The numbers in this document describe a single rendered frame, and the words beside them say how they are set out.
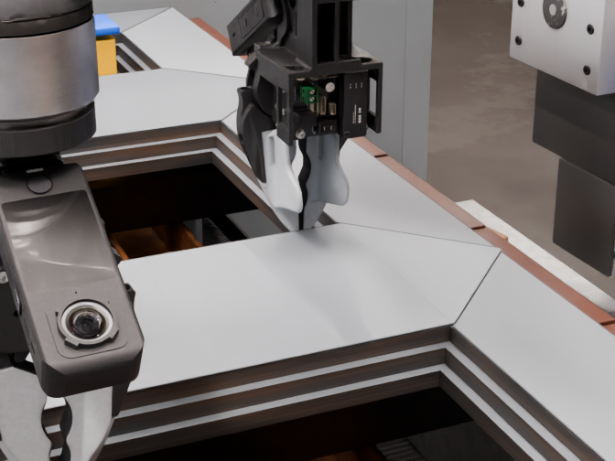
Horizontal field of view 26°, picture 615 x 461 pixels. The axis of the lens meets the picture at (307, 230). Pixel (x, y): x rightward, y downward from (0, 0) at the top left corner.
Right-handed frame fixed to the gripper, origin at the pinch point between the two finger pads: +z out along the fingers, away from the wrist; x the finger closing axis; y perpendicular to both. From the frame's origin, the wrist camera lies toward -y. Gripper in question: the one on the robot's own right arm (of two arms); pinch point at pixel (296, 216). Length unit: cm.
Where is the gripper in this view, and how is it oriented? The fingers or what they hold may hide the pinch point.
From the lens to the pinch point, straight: 101.9
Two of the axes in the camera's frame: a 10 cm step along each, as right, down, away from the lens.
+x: 9.2, -1.6, 3.6
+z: 0.0, 9.1, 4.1
